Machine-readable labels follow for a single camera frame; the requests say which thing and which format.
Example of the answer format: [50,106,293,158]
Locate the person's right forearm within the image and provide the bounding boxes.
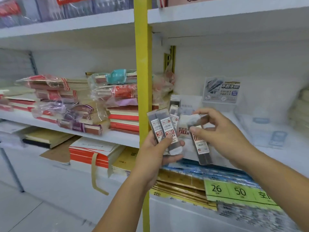
[238,145,309,230]

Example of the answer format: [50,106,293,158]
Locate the white lead display box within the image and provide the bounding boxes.
[177,114,202,140]

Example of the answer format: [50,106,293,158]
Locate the yellow shelf post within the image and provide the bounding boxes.
[133,0,153,232]

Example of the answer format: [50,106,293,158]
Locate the brown kraft folder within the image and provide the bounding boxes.
[39,135,81,165]

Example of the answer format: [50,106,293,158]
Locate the crumpled plastic-wrapped notebook pack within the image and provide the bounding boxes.
[151,67,175,110]

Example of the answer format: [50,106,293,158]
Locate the person's left hand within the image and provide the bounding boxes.
[130,130,186,189]

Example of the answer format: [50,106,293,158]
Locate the tan notebooks with black spine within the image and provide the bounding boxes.
[23,134,75,150]

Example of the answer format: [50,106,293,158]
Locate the person's right hand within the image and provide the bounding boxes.
[189,108,254,168]

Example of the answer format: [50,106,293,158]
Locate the yellow notebook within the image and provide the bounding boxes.
[112,146,140,177]

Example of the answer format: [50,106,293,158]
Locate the red white receipt book bundle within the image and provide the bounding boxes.
[69,137,126,172]

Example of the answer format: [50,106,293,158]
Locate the pink paper sheet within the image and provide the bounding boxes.
[106,98,138,108]

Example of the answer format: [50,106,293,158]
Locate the yellow slotted bracket rail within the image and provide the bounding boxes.
[164,45,176,74]

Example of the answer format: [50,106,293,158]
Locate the orange pink sign board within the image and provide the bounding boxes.
[168,0,232,7]

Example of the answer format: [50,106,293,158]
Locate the flat red white book stack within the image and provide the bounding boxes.
[0,87,37,112]

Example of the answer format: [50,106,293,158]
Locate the wrapped purple-band notebook stack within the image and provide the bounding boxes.
[31,100,109,136]

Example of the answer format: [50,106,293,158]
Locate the person's left forearm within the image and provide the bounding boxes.
[93,174,157,232]

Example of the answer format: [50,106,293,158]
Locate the wrapped red-band notebook pack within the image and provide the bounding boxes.
[88,84,138,101]

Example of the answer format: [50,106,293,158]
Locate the clear pen packs red label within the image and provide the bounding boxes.
[0,0,135,29]

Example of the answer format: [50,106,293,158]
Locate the stack of blue paper packs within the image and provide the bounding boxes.
[162,158,261,189]

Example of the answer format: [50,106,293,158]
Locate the wrapped teal-band notebook pack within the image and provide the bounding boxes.
[86,69,137,85]

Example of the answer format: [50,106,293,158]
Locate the grey wire grid panel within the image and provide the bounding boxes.
[0,48,39,81]

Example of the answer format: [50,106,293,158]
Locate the stack of gold paper packs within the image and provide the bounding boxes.
[149,168,218,212]

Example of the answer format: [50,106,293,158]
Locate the grey metal rack leg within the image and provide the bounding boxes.
[0,147,25,193]

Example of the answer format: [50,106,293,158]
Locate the red-spine notebook stack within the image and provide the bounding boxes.
[107,106,160,135]

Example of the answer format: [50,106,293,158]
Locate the wrapped red-band notebook stack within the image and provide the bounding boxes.
[15,74,89,101]

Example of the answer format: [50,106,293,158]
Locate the beige notebook stack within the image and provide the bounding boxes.
[288,85,309,133]

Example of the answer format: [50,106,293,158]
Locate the beige paper strap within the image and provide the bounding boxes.
[91,153,114,196]

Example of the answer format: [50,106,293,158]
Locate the clear box with blue label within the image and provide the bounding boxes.
[235,94,290,150]

